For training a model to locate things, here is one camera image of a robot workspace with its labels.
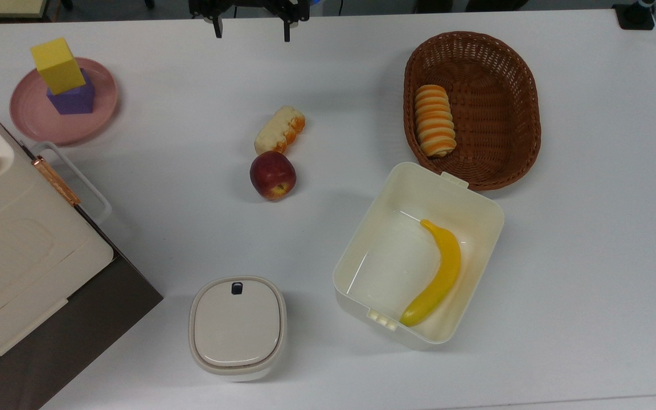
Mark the black clamp mount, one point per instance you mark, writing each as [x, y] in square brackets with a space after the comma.
[634, 14]

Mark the brown wicker basket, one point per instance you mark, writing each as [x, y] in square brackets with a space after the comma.
[493, 114]

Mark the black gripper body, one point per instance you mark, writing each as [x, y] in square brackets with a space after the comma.
[248, 5]

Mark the yellow foam cube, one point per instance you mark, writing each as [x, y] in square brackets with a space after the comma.
[58, 66]

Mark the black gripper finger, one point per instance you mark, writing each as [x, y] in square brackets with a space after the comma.
[217, 28]
[287, 31]

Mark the red apple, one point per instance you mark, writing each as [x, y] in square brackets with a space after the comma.
[273, 175]

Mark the cream lidded canister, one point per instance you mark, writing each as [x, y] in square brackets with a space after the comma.
[237, 327]

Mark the dark brown crate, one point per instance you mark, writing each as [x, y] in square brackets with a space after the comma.
[89, 330]

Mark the cream open plastic box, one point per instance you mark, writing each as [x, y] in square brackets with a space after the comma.
[396, 256]

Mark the purple foam cube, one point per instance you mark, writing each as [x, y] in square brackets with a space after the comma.
[74, 98]

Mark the pink round plate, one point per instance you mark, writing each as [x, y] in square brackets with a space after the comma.
[32, 114]

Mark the orange striped bread roll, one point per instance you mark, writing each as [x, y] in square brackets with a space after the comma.
[434, 121]

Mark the beige side table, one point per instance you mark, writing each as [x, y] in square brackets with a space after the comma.
[3, 7]

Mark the yellow banana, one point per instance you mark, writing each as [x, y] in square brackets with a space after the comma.
[442, 273]

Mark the cream topped bread roll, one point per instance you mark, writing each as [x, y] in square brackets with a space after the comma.
[278, 131]

